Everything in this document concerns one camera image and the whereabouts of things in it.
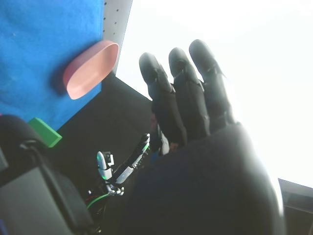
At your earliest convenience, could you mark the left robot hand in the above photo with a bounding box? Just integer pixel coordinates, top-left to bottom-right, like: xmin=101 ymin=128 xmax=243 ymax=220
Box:
xmin=0 ymin=39 xmax=287 ymax=235

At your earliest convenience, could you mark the green block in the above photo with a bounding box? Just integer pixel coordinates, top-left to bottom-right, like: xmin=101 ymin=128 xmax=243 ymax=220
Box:
xmin=27 ymin=117 xmax=63 ymax=148

